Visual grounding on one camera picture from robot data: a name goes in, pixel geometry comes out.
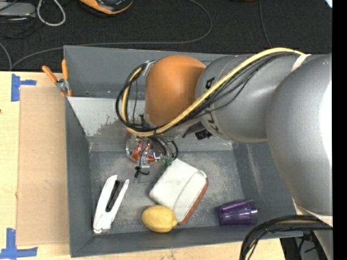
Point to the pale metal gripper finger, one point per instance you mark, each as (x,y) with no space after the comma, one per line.
(145,163)
(155,156)

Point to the white pad with brown edge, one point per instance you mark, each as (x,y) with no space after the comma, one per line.
(173,185)

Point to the yellow lemon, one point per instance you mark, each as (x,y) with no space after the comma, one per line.
(158,218)

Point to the white plastic tool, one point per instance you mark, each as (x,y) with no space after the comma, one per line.
(104,207)

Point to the grey metal bin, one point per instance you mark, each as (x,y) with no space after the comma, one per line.
(103,72)

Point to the brown cardboard board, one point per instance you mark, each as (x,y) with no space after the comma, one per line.
(43,166)

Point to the purple plastic cup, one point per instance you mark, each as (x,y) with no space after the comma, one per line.
(237,213)

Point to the black cylinder on white bracket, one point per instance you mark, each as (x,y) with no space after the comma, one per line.
(202,135)

